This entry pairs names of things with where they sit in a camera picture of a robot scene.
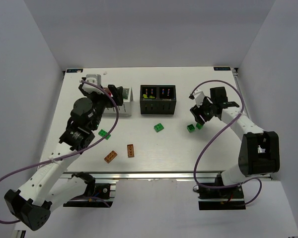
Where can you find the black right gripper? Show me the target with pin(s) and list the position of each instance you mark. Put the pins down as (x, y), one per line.
(201, 113)

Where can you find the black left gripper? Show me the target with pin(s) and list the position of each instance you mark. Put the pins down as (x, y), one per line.
(109, 93)

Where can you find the lime rounded lego brick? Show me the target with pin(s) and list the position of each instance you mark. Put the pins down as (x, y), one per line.
(145, 96)

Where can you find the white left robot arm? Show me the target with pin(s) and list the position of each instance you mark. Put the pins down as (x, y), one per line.
(35, 200)

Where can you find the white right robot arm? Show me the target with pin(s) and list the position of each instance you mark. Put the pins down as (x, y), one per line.
(259, 152)

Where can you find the green lego in white container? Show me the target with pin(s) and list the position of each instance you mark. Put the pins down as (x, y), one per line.
(125, 94)

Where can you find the white two-compartment container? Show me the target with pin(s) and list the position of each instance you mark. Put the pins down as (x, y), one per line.
(125, 110)

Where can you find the blue label sticker right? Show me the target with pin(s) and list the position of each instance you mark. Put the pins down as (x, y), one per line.
(222, 68)

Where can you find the blue label sticker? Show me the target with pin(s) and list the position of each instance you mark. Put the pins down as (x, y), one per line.
(74, 70)
(222, 68)

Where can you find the green lego pair with yellow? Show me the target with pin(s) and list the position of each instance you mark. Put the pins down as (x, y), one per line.
(192, 127)

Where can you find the green flat lego left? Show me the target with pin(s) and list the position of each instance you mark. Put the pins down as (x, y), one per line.
(104, 134)

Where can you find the black two-compartment container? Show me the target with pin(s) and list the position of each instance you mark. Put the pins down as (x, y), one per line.
(164, 102)

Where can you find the blue label sticker left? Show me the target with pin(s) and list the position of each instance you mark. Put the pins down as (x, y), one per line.
(74, 70)

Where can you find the green square lego brick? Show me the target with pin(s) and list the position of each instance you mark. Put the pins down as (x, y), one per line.
(158, 127)

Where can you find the brown lego brick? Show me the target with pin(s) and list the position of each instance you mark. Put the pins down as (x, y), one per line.
(130, 150)

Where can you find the orange lego brick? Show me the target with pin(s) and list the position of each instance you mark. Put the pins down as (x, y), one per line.
(112, 155)

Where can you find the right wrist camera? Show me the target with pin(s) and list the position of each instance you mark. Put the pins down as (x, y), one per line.
(198, 96)

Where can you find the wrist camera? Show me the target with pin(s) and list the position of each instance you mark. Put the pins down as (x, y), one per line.
(198, 96)
(94, 79)

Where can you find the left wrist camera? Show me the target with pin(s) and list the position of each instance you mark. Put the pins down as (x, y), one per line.
(94, 79)

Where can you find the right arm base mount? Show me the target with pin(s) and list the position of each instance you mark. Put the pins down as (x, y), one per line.
(220, 199)

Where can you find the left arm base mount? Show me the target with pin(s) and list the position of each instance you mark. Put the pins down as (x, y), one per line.
(96, 194)

